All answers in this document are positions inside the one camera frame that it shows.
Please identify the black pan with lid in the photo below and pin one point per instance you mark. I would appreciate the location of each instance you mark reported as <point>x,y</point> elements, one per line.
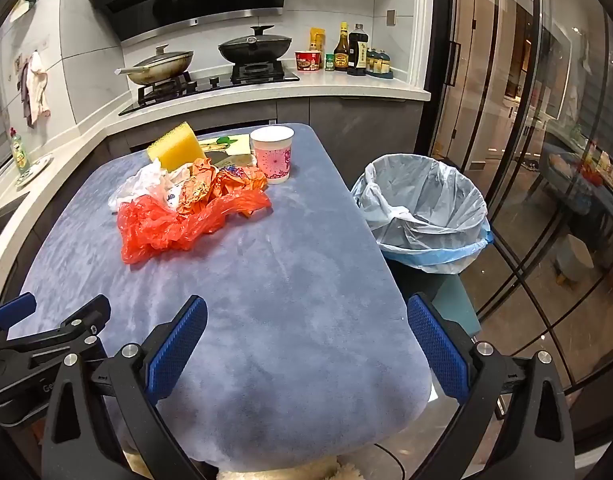
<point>256,50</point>

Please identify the cream card with green leaves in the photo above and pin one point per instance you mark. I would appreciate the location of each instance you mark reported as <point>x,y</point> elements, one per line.
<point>231,146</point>

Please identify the brown sauce bottle yellow cap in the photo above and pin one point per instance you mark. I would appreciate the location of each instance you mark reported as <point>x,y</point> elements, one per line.
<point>342,55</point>

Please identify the dark hanging cloth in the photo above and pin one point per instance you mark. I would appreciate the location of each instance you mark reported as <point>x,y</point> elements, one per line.
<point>25,95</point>

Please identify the trash bin with liner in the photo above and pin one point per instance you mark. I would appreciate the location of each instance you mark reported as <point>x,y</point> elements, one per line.
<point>421,195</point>

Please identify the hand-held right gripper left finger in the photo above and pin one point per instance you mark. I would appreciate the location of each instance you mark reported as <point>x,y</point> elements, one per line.
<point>179,345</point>

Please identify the white tissue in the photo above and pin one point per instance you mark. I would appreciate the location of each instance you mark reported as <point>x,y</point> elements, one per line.
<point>141,182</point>

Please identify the yellow sponge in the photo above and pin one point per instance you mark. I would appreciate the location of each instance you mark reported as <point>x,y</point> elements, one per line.
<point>179,147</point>

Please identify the small green jar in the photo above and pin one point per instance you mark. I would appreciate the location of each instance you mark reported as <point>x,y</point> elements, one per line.
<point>330,61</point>

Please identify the blue dining chair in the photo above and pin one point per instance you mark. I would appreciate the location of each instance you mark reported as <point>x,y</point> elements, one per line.
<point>566,180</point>

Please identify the black gas stove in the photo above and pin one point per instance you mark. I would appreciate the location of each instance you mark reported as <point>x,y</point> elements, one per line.
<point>206,87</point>

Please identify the grey wall socket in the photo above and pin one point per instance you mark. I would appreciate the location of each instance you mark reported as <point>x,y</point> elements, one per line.
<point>392,17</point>

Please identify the yellow seasoning packet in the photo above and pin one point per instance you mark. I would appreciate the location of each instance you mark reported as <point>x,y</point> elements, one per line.
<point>317,40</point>

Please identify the blue seasoning jar set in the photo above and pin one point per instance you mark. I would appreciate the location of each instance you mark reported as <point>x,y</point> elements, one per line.
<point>380,65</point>

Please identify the red plastic bag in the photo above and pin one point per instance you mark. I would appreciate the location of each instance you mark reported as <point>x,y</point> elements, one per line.
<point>156,230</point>

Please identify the grey round stool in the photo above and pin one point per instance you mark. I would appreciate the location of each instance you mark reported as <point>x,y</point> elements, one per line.
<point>573,260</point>

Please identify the green dish soap bottle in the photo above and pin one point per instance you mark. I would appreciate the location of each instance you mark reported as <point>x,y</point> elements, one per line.
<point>20,157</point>

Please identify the blue-grey plush blanket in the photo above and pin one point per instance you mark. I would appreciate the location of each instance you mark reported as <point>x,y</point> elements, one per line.
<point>286,285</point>

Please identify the grey kitchen cabinet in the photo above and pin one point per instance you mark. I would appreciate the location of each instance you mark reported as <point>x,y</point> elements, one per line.
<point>366,125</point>

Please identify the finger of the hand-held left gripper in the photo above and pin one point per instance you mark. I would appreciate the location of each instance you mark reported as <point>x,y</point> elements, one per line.
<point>16,307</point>
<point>79,321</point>

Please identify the red instant noodle cup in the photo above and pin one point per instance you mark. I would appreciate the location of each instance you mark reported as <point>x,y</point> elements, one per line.
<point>307,61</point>

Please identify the white plate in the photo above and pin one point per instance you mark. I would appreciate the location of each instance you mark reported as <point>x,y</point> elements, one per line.
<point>39,167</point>

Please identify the black framed glass door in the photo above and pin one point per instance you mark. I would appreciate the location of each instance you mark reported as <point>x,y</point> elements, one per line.
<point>486,110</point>

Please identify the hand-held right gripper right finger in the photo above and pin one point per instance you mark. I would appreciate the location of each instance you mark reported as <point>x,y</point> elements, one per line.
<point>439,350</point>

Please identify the pink paper cup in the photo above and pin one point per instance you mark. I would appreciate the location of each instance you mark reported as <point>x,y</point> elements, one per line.
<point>274,160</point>

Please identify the dark soy sauce bottle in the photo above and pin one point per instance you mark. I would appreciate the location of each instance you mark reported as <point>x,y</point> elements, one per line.
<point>357,55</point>

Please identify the pink hanging cloth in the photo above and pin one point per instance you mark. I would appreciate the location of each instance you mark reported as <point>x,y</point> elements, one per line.
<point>39,87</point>

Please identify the wok with glass lid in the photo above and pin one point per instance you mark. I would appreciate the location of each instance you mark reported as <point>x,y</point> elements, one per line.
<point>161,67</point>

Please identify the dining table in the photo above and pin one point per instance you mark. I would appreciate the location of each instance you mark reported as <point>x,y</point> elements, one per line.
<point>606,175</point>

